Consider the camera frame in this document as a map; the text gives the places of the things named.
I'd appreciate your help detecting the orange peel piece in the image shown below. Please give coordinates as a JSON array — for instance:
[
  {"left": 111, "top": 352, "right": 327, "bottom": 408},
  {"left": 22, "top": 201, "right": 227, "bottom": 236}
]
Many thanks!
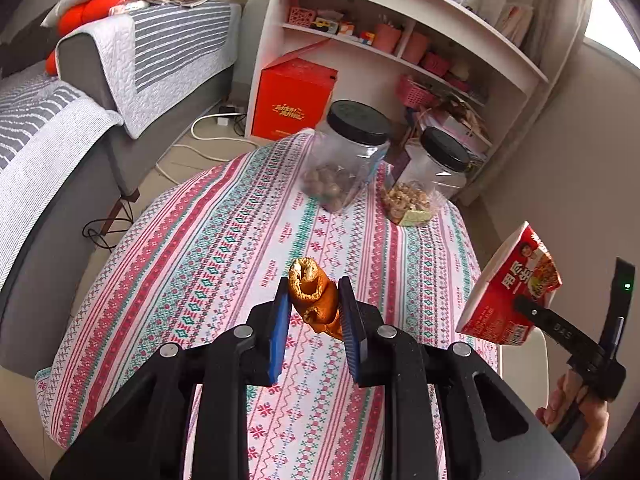
[{"left": 288, "top": 258, "right": 343, "bottom": 340}]

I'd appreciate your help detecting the striped quilted sofa cover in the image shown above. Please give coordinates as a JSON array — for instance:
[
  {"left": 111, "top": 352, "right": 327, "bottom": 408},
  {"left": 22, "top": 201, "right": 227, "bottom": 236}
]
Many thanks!
[{"left": 55, "top": 1, "right": 241, "bottom": 140}]

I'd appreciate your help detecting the clear jar with pistachios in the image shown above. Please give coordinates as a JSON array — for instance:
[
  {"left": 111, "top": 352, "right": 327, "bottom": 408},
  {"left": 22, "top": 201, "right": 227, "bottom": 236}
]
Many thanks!
[{"left": 382, "top": 126, "right": 470, "bottom": 226}]

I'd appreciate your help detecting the white plastic trash bin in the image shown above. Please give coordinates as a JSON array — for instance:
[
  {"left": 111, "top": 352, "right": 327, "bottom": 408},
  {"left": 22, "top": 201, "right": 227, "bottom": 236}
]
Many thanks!
[{"left": 500, "top": 327, "right": 550, "bottom": 412}]

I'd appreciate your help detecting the clear jar with walnuts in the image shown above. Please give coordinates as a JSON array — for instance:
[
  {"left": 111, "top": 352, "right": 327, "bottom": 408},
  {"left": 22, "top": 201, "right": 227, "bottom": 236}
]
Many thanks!
[{"left": 302, "top": 100, "right": 392, "bottom": 214}]

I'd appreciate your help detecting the red gift box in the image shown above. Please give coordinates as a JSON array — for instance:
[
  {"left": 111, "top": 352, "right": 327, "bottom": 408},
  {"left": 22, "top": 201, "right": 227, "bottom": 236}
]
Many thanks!
[{"left": 252, "top": 58, "right": 338, "bottom": 141}]

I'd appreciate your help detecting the striped seat cover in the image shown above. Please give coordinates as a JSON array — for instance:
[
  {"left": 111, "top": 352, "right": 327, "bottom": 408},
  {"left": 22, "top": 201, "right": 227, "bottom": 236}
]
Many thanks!
[{"left": 0, "top": 62, "right": 122, "bottom": 281}]

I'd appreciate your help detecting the white power cable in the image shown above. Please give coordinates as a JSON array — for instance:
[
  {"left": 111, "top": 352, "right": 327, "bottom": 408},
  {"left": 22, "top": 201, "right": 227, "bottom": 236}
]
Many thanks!
[{"left": 154, "top": 109, "right": 262, "bottom": 187}]

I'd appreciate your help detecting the orange pillow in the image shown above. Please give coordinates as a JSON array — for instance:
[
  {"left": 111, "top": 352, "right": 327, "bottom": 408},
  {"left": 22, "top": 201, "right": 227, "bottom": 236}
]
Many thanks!
[{"left": 44, "top": 0, "right": 137, "bottom": 76}]

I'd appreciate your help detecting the red snack bag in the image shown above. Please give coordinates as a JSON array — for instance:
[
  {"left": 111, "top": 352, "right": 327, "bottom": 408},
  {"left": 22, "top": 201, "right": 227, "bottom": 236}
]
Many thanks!
[{"left": 456, "top": 222, "right": 562, "bottom": 346}]

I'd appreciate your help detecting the grey sofa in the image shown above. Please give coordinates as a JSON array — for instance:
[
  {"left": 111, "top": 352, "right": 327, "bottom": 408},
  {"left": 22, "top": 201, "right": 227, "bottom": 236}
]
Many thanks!
[{"left": 1, "top": 0, "right": 234, "bottom": 377}]

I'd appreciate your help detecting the white bookshelf unit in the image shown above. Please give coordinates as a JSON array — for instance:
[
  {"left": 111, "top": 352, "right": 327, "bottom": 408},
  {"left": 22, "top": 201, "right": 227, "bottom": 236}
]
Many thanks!
[{"left": 242, "top": 0, "right": 592, "bottom": 204}]

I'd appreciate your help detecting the pink plastic basket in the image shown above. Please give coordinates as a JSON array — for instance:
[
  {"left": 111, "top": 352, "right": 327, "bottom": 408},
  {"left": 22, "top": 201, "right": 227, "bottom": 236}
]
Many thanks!
[{"left": 396, "top": 75, "right": 437, "bottom": 110}]

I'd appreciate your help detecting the pink storage bucket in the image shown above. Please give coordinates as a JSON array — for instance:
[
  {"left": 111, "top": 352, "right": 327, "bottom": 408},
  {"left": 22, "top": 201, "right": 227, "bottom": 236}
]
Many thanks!
[
  {"left": 401, "top": 32, "right": 431, "bottom": 65},
  {"left": 372, "top": 23, "right": 402, "bottom": 53}
]

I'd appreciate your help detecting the stack of books and papers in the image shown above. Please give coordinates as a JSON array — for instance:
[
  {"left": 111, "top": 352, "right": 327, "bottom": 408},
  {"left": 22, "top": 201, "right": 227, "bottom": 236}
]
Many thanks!
[{"left": 412, "top": 98, "right": 492, "bottom": 157}]

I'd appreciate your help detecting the patterned pink tablecloth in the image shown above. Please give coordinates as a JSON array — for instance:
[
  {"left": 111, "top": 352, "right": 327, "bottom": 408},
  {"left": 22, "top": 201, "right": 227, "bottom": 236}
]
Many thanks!
[{"left": 36, "top": 131, "right": 480, "bottom": 479}]

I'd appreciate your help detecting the person's right hand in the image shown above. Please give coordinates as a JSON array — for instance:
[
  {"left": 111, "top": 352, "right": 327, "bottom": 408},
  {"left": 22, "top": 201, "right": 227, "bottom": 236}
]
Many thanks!
[{"left": 535, "top": 374, "right": 610, "bottom": 479}]

